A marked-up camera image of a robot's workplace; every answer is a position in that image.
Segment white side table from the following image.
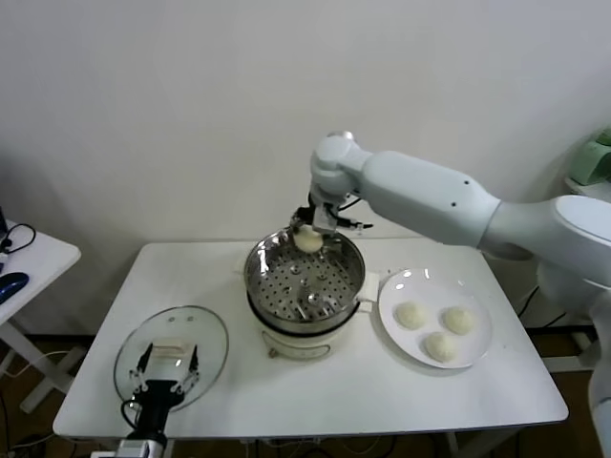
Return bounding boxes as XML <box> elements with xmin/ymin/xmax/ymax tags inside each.
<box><xmin>0</xmin><ymin>221</ymin><xmax>82</xmax><ymax>416</ymax></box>

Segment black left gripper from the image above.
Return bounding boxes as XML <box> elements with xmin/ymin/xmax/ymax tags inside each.
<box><xmin>128</xmin><ymin>343</ymin><xmax>200</xmax><ymax>437</ymax></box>

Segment black power cable with adapter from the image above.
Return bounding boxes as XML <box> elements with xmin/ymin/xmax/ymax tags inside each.
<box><xmin>517</xmin><ymin>284</ymin><xmax>593</xmax><ymax>330</ymax></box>

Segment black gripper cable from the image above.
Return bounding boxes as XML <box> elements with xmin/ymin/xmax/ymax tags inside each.
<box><xmin>119</xmin><ymin>399</ymin><xmax>145</xmax><ymax>431</ymax></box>
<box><xmin>333</xmin><ymin>194</ymin><xmax>376</xmax><ymax>236</ymax></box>

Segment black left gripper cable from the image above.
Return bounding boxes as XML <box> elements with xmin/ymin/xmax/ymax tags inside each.
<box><xmin>119</xmin><ymin>399</ymin><xmax>145</xmax><ymax>431</ymax></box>

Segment white shelf table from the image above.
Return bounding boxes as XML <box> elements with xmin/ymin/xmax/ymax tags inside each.
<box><xmin>541</xmin><ymin>176</ymin><xmax>611</xmax><ymax>374</ymax></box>

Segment white floor cable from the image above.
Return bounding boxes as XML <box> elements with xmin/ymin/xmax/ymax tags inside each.
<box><xmin>0</xmin><ymin>350</ymin><xmax>73</xmax><ymax>379</ymax></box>

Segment white round plate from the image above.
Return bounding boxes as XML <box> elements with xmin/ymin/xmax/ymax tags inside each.
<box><xmin>376</xmin><ymin>269</ymin><xmax>493</xmax><ymax>369</ymax></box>

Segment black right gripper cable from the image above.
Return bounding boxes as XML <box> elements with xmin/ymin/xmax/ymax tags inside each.
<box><xmin>333</xmin><ymin>194</ymin><xmax>376</xmax><ymax>236</ymax></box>

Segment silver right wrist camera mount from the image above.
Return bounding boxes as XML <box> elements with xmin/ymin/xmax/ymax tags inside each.
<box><xmin>312</xmin><ymin>203</ymin><xmax>338</xmax><ymax>237</ymax></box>

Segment white steamed baozi bun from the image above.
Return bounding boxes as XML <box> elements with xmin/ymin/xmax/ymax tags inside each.
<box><xmin>393</xmin><ymin>302</ymin><xmax>428</xmax><ymax>331</ymax></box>
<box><xmin>442</xmin><ymin>306</ymin><xmax>477</xmax><ymax>337</ymax></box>
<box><xmin>292</xmin><ymin>227</ymin><xmax>324</xmax><ymax>254</ymax></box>
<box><xmin>424</xmin><ymin>331</ymin><xmax>458</xmax><ymax>364</ymax></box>

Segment pale green appliance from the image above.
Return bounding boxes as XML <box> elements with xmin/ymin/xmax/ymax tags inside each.
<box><xmin>572</xmin><ymin>124</ymin><xmax>611</xmax><ymax>186</ymax></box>

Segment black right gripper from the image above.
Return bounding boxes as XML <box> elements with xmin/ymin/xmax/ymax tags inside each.
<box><xmin>284</xmin><ymin>204</ymin><xmax>317</xmax><ymax>240</ymax></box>

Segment black looped desk cable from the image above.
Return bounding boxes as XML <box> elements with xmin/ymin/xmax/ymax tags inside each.
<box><xmin>0</xmin><ymin>223</ymin><xmax>38</xmax><ymax>261</ymax></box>

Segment white electric cooker pot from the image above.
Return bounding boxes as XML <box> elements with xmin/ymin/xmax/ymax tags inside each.
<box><xmin>245</xmin><ymin>285</ymin><xmax>376</xmax><ymax>360</ymax></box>

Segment stainless steel steamer basket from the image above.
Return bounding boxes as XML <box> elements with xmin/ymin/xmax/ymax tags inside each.
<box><xmin>232</xmin><ymin>227</ymin><xmax>382</xmax><ymax>335</ymax></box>

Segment glass lid with white handle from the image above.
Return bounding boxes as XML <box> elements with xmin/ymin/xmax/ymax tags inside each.
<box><xmin>113</xmin><ymin>305</ymin><xmax>229</xmax><ymax>414</ymax></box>

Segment blue computer mouse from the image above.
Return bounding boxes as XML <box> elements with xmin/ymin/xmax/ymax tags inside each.
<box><xmin>0</xmin><ymin>272</ymin><xmax>29</xmax><ymax>302</ymax></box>

